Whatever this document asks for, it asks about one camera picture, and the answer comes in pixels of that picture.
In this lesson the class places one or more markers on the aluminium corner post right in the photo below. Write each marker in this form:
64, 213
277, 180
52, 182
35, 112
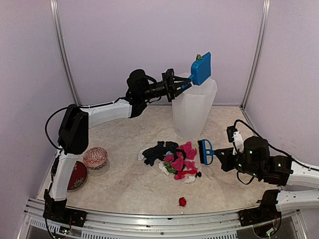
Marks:
257, 53

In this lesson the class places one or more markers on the white crumpled paper scrap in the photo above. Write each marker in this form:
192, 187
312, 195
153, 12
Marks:
163, 168

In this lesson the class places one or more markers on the small red paper ball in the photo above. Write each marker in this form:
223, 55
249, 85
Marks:
182, 202

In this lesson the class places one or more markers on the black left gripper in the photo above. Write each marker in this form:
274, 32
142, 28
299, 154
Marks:
169, 84

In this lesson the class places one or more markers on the dark red floral bowl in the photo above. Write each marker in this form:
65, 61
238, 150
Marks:
78, 176

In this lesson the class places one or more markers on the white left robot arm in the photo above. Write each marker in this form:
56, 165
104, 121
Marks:
73, 134

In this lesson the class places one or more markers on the aluminium front rail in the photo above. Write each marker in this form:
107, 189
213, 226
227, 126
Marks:
103, 225

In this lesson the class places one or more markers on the aluminium corner post left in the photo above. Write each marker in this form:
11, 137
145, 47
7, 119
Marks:
62, 50

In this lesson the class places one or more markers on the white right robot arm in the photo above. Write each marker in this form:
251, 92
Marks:
285, 171

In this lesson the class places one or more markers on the aluminium corner post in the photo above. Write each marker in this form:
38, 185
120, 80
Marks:
62, 50
257, 53

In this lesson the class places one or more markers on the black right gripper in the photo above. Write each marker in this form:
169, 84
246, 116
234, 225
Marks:
226, 160

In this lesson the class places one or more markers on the blue dustpan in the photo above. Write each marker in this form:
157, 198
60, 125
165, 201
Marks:
200, 69

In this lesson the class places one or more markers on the blue hand brush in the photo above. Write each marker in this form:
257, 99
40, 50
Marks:
206, 152

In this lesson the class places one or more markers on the red white patterned bowl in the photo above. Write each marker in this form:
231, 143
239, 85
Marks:
95, 158

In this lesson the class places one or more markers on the long white paper scrap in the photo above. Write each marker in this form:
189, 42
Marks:
141, 156

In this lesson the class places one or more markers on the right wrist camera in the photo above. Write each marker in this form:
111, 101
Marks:
234, 137

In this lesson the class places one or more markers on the white translucent plastic bin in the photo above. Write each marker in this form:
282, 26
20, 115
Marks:
190, 110

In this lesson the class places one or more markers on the green black paper scrap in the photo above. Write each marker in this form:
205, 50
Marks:
169, 168

